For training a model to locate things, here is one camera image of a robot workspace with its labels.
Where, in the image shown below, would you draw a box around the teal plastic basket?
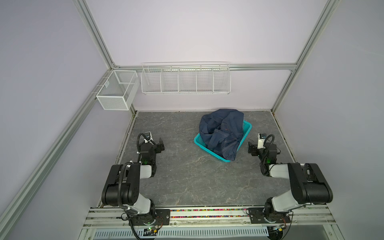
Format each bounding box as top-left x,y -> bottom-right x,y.
194,120 -> 252,163

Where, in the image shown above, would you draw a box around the long white wire wall basket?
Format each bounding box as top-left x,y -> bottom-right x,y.
141,68 -> 232,95

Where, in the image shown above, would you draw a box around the aluminium front mounting rail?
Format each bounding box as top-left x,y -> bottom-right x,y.
83,205 -> 336,229

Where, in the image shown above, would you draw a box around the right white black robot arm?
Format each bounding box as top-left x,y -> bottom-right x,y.
248,134 -> 334,223

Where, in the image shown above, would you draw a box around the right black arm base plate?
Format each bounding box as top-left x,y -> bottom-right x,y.
246,207 -> 291,224

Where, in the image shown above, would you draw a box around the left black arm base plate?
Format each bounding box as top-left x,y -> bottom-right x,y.
130,209 -> 171,226

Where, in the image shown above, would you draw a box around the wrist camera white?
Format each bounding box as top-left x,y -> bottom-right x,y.
144,132 -> 153,142
258,133 -> 267,149

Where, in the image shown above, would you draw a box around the dark blue denim trousers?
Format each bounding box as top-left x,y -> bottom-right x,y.
199,109 -> 244,162

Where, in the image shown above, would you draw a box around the aluminium frame back crossbar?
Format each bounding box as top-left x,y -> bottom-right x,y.
114,62 -> 298,72

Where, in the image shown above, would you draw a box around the small white mesh wall basket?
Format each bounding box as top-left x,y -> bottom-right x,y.
96,70 -> 140,111

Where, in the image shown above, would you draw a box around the white slotted cable duct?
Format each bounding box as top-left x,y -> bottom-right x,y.
93,226 -> 269,240

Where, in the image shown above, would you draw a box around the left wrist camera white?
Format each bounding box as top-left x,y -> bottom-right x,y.
144,132 -> 153,142

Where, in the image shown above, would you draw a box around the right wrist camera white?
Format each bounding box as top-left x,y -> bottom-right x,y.
258,133 -> 267,149

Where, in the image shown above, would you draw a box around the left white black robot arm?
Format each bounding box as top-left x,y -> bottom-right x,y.
101,132 -> 165,225

